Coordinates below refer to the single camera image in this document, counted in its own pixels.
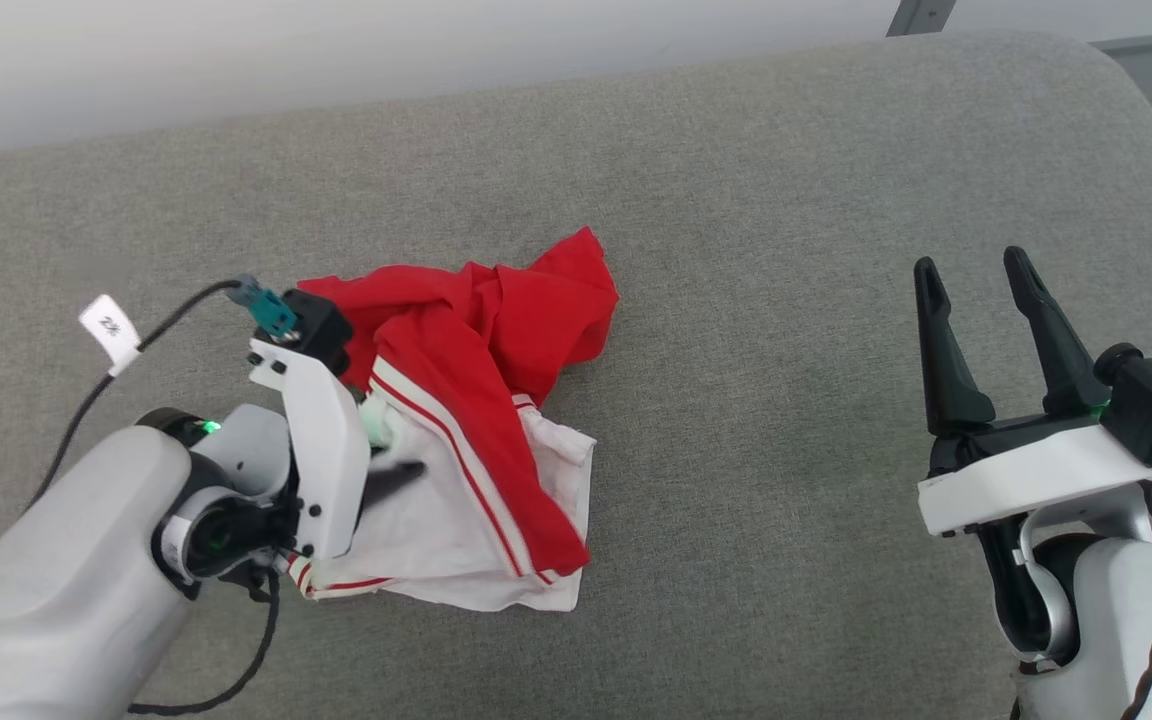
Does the grey fabric sofa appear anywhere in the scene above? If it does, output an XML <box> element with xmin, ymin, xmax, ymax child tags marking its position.
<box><xmin>0</xmin><ymin>30</ymin><xmax>1152</xmax><ymax>720</ymax></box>

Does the red white basketball jersey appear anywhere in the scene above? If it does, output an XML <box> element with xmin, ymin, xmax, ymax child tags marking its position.
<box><xmin>281</xmin><ymin>227</ymin><xmax>620</xmax><ymax>613</ymax></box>

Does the white paper cable tag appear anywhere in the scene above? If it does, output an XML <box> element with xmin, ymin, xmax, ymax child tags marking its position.
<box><xmin>78</xmin><ymin>294</ymin><xmax>143</xmax><ymax>377</ymax></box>

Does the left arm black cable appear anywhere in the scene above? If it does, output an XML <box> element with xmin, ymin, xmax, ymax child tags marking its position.
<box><xmin>28</xmin><ymin>280</ymin><xmax>282</xmax><ymax>717</ymax></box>

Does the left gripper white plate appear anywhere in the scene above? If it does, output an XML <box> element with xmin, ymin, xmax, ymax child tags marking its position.
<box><xmin>249</xmin><ymin>338</ymin><xmax>427</xmax><ymax>561</ymax></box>

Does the left teal cable connector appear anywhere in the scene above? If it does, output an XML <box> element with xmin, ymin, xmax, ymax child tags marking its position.
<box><xmin>228</xmin><ymin>275</ymin><xmax>298</xmax><ymax>339</ymax></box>

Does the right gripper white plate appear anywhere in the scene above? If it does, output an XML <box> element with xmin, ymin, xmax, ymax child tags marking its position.
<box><xmin>914</xmin><ymin>246</ymin><xmax>1152</xmax><ymax>661</ymax></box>

